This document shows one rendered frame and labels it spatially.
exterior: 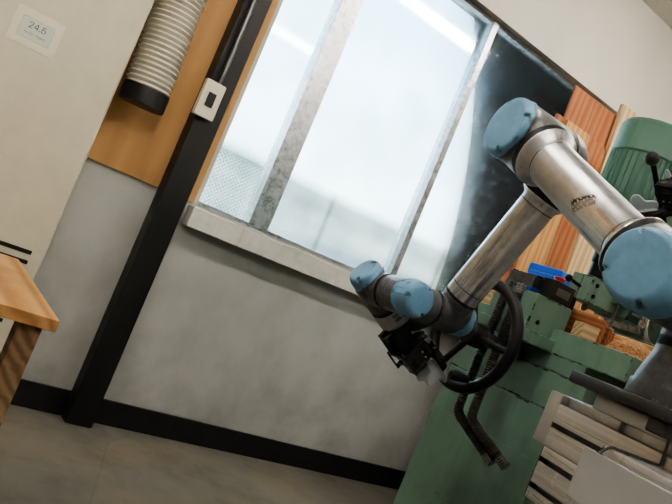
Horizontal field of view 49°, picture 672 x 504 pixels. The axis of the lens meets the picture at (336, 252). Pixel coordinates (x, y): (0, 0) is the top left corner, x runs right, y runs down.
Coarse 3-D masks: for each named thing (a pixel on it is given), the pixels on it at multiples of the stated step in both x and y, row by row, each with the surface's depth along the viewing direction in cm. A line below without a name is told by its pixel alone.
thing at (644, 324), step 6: (642, 318) 188; (642, 324) 188; (648, 324) 187; (654, 324) 189; (642, 330) 188; (648, 330) 188; (654, 330) 190; (660, 330) 190; (642, 336) 189; (648, 336) 188; (654, 336) 190; (648, 342) 189; (654, 342) 190
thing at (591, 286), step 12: (576, 276) 194; (588, 276) 191; (576, 288) 193; (588, 288) 190; (600, 288) 191; (576, 300) 196; (588, 300) 190; (600, 300) 192; (612, 300) 195; (612, 312) 195
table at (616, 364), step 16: (480, 304) 202; (480, 320) 187; (528, 336) 173; (560, 336) 177; (576, 336) 174; (560, 352) 176; (576, 352) 172; (592, 352) 169; (608, 352) 165; (592, 368) 167; (608, 368) 164; (624, 368) 161
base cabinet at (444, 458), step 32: (448, 416) 196; (480, 416) 188; (512, 416) 180; (416, 448) 202; (448, 448) 192; (512, 448) 177; (416, 480) 197; (448, 480) 189; (480, 480) 181; (512, 480) 173
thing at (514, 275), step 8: (512, 272) 185; (520, 272) 183; (520, 280) 182; (528, 280) 180; (536, 280) 179; (544, 280) 180; (552, 280) 178; (528, 288) 179; (536, 288) 180; (544, 288) 179; (552, 288) 177; (560, 288) 178; (568, 288) 180; (552, 296) 177; (560, 296) 178; (568, 296) 180; (568, 304) 181
